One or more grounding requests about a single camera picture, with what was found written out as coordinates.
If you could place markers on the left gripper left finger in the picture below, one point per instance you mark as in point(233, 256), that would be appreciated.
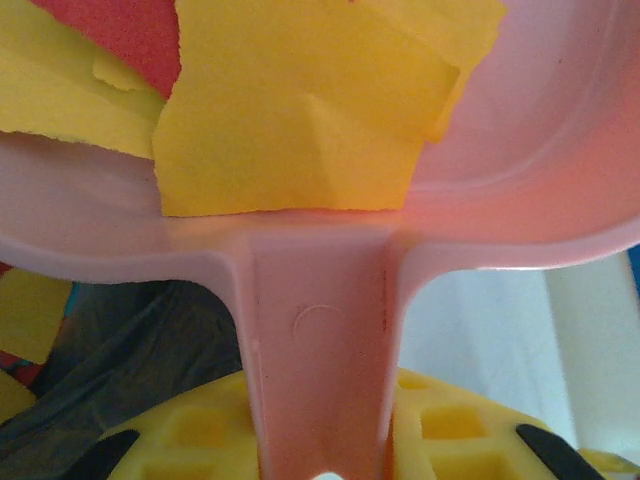
point(195, 435)

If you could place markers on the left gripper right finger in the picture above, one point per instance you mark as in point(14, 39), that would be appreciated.
point(450, 430)

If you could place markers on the pink plastic dustpan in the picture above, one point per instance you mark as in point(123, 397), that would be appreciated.
point(320, 325)

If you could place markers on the plastic bin liner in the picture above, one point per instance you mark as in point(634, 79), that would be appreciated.
point(150, 350)

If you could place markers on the yellow paper scrap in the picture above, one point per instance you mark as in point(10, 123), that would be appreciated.
point(12, 400)
point(60, 100)
point(280, 165)
point(480, 30)
point(607, 462)
point(30, 320)

